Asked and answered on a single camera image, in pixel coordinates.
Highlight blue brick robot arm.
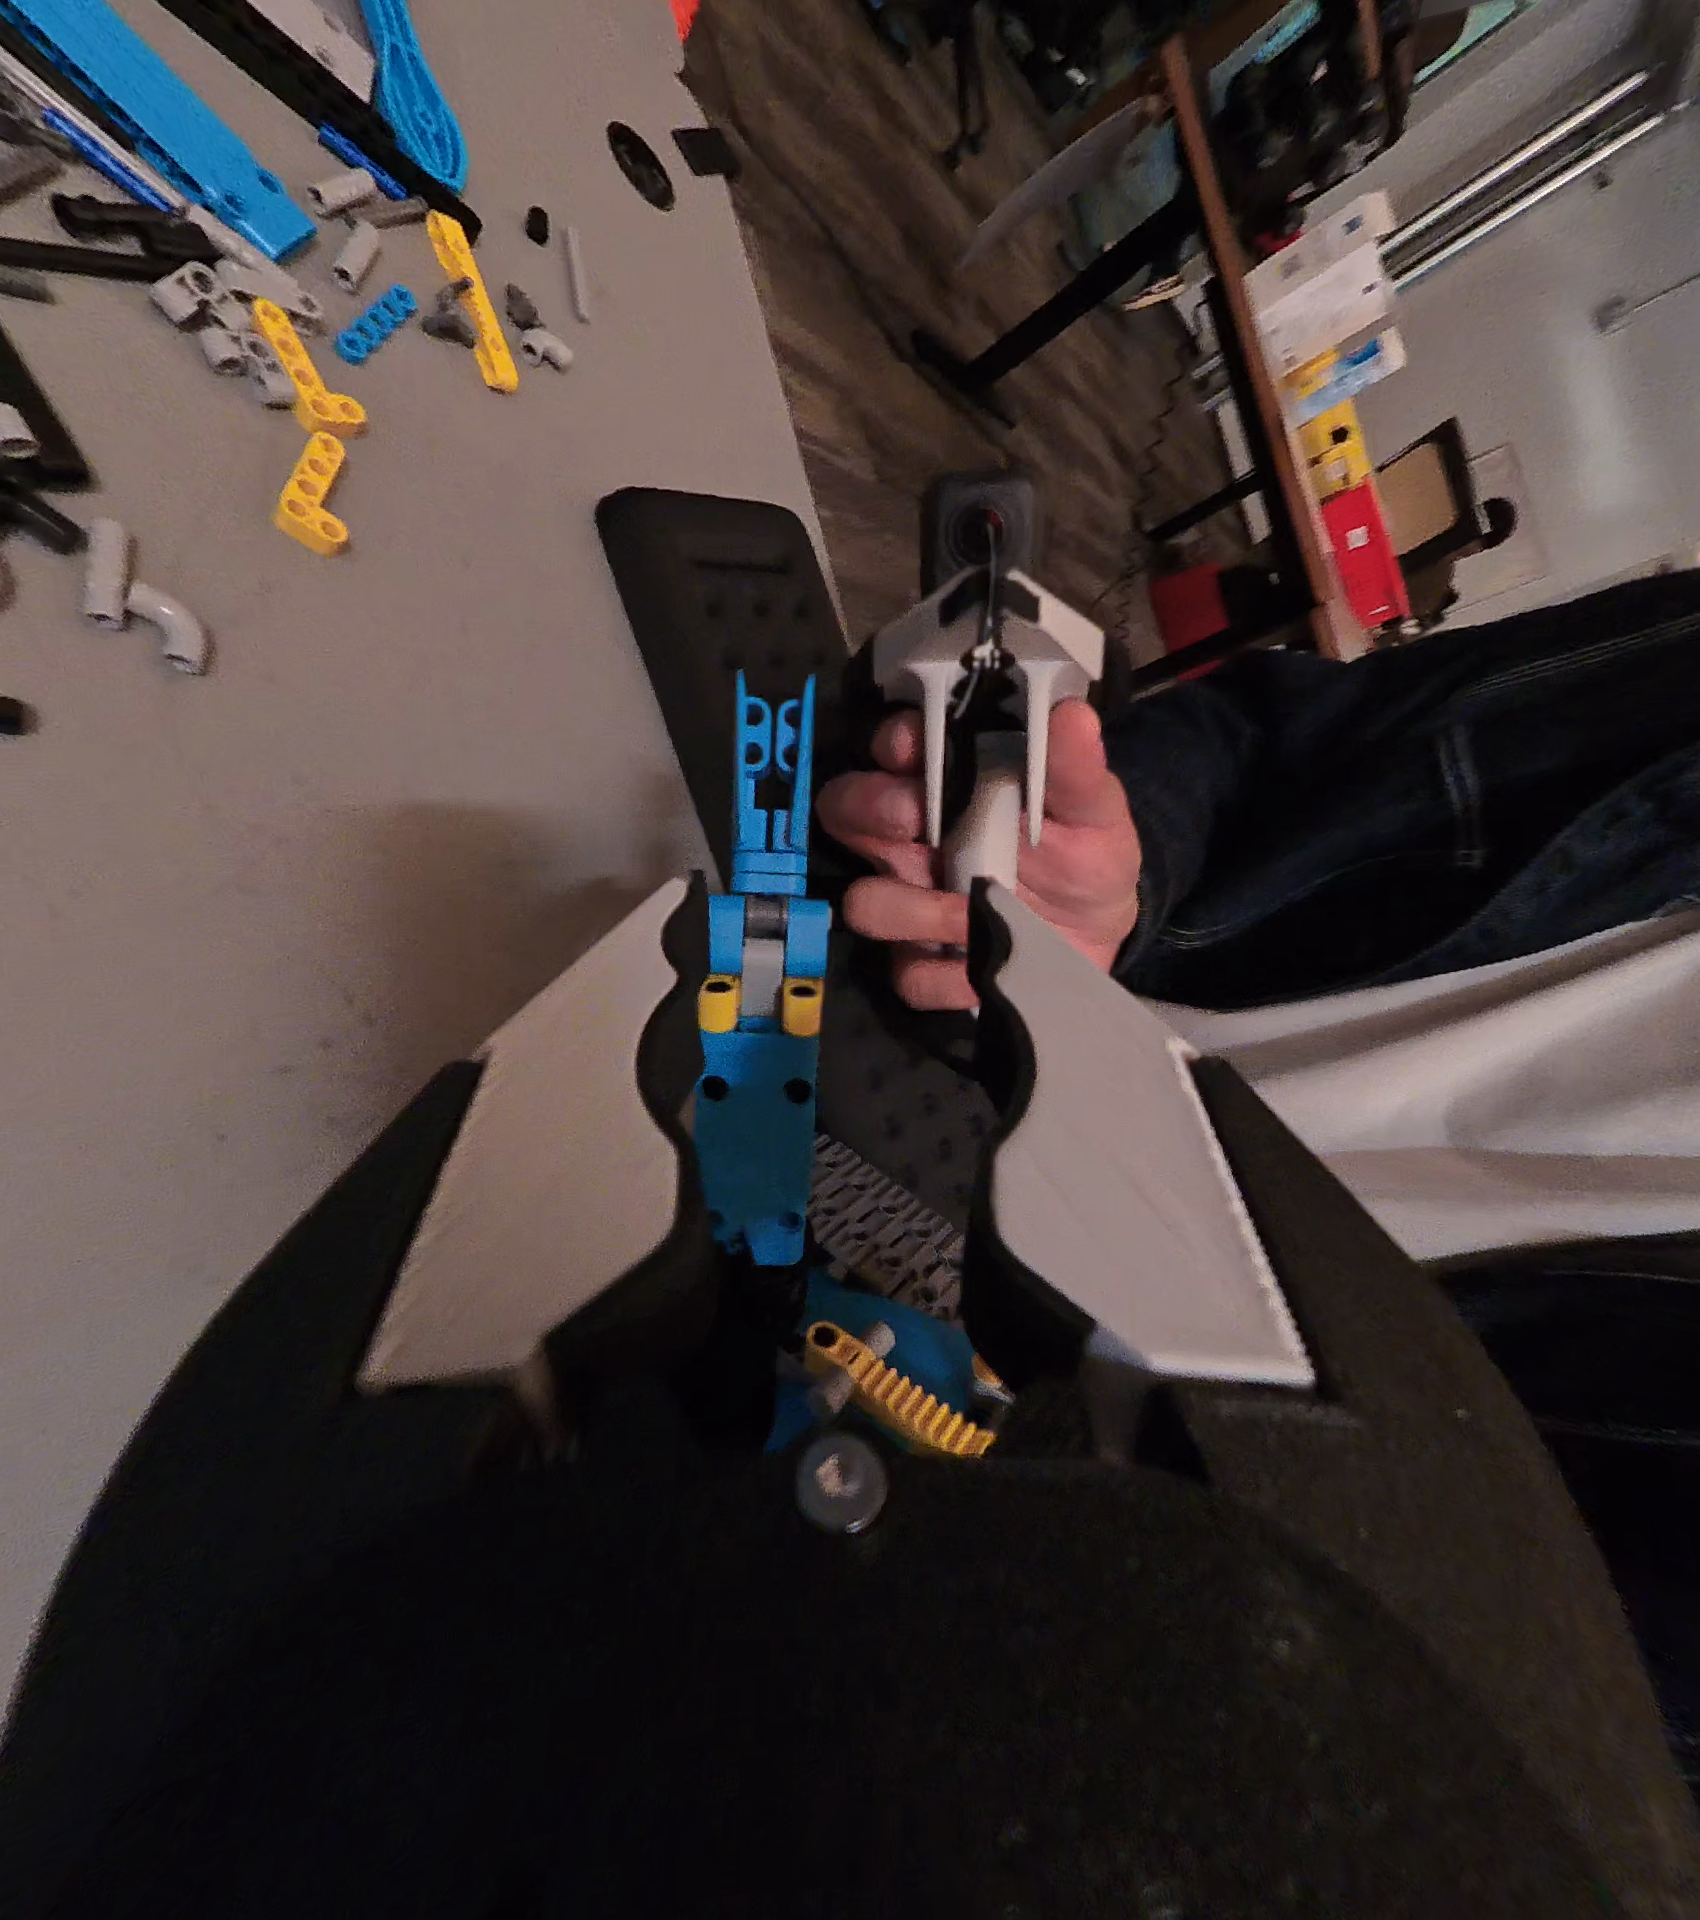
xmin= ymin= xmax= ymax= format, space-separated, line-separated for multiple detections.
xmin=685 ymin=673 xmax=839 ymax=1277

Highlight black round disc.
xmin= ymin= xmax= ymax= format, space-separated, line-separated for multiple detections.
xmin=606 ymin=118 xmax=678 ymax=215

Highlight person's right hand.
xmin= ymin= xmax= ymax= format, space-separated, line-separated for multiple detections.
xmin=814 ymin=694 xmax=1146 ymax=1011

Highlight pile of small brick parts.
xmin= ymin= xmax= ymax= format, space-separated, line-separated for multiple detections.
xmin=0 ymin=0 xmax=599 ymax=741

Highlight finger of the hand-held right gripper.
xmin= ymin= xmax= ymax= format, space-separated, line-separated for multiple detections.
xmin=916 ymin=661 xmax=954 ymax=855
xmin=1020 ymin=661 xmax=1058 ymax=855

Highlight grey desk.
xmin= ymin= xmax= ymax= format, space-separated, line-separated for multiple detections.
xmin=0 ymin=0 xmax=852 ymax=1920

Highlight dark denim jacket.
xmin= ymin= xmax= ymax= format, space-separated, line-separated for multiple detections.
xmin=1434 ymin=1231 xmax=1700 ymax=1920

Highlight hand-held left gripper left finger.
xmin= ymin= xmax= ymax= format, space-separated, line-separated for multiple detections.
xmin=358 ymin=872 xmax=728 ymax=1452

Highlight blue toy brick robot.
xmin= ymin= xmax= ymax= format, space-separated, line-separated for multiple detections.
xmin=761 ymin=1129 xmax=1015 ymax=1466

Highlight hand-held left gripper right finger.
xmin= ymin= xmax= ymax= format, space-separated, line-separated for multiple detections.
xmin=960 ymin=877 xmax=1314 ymax=1387

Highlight brown-edged work table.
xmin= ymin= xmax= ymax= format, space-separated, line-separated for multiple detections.
xmin=916 ymin=24 xmax=1410 ymax=668

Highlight black perforated mat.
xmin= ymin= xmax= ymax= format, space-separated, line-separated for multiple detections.
xmin=592 ymin=483 xmax=1005 ymax=1231

